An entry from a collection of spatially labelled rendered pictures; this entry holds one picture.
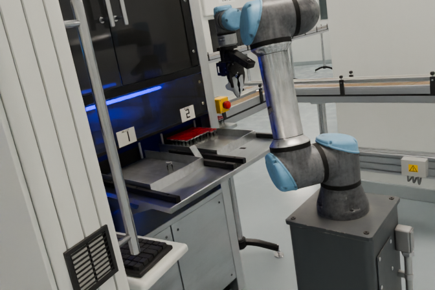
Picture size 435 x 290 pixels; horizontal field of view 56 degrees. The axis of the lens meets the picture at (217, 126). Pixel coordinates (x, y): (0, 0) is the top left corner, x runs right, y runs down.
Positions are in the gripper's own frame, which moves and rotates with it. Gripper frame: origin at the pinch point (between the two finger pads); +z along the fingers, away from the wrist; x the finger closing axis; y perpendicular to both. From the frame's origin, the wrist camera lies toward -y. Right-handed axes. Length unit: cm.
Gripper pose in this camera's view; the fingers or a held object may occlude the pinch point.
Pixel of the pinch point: (239, 94)
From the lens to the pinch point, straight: 166.0
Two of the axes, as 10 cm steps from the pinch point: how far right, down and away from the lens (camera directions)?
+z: 1.6, 9.5, 2.5
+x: -7.1, 2.9, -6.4
